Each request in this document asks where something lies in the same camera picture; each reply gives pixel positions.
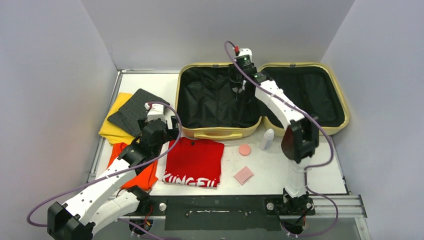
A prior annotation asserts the dark grey dotted cloth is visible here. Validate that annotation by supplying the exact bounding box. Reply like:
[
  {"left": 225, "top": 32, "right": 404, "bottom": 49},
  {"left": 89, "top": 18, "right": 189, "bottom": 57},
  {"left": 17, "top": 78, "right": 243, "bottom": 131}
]
[{"left": 107, "top": 88, "right": 169, "bottom": 137}]

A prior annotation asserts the red printed t-shirt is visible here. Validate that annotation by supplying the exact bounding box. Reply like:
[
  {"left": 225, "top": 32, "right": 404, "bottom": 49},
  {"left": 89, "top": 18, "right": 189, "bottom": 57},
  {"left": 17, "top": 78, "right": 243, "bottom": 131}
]
[{"left": 162, "top": 137, "right": 225, "bottom": 188}]

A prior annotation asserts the white spray bottle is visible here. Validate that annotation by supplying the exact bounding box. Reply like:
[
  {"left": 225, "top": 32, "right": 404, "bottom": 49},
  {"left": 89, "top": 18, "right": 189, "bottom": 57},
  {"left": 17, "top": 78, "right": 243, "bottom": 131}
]
[{"left": 259, "top": 128, "right": 275, "bottom": 151}]

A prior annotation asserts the clear plastic cup bottle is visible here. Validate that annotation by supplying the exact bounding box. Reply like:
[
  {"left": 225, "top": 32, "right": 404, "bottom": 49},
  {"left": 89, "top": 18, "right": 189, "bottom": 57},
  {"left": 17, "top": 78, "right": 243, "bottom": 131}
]
[{"left": 232, "top": 85, "right": 245, "bottom": 101}]

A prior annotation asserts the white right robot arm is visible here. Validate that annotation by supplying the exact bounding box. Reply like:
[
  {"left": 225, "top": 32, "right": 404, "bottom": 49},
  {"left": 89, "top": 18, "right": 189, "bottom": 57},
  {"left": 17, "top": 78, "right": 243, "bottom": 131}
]
[{"left": 230, "top": 54, "right": 319, "bottom": 216}]

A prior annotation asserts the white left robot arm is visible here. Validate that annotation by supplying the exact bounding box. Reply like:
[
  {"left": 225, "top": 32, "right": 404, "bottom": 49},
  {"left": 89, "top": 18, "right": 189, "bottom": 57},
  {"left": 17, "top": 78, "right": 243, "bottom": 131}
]
[{"left": 47, "top": 115, "right": 181, "bottom": 240}]

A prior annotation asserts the yellow folded t-shirt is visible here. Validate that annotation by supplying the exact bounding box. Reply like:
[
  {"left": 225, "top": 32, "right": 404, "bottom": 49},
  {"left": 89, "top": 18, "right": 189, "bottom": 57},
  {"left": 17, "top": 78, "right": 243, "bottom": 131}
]
[{"left": 98, "top": 92, "right": 134, "bottom": 145}]

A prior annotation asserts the yellow open suitcase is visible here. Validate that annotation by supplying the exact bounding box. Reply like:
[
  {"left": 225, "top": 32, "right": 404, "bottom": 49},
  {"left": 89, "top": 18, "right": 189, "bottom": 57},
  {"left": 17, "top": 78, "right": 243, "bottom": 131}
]
[{"left": 175, "top": 62, "right": 350, "bottom": 140}]

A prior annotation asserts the orange folded t-shirt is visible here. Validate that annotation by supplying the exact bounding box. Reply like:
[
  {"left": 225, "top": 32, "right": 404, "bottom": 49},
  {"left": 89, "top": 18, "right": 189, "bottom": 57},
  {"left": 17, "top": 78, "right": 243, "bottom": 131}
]
[{"left": 107, "top": 142, "right": 158, "bottom": 192}]

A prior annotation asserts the round pink soap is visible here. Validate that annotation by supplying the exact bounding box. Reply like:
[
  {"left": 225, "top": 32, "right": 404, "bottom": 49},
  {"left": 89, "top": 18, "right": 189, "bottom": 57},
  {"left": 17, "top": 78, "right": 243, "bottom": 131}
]
[{"left": 238, "top": 143, "right": 252, "bottom": 157}]

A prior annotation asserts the pink square sponge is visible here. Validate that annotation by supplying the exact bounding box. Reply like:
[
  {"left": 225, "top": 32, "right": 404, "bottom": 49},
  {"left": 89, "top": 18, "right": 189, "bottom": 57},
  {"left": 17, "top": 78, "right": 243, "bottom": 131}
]
[{"left": 233, "top": 166, "right": 254, "bottom": 186}]

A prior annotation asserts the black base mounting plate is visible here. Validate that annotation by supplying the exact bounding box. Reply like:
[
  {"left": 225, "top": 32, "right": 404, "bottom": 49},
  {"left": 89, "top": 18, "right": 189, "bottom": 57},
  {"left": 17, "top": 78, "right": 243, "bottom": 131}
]
[{"left": 129, "top": 194, "right": 316, "bottom": 233}]

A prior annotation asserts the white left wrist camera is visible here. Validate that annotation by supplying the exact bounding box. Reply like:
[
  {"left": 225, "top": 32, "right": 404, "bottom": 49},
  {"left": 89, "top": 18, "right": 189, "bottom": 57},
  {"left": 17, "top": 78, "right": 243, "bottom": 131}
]
[{"left": 144, "top": 102, "right": 166, "bottom": 123}]

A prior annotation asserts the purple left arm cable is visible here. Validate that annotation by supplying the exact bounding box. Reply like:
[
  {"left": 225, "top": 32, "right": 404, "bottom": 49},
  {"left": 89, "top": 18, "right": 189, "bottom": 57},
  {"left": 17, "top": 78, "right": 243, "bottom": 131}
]
[{"left": 26, "top": 101, "right": 183, "bottom": 239}]

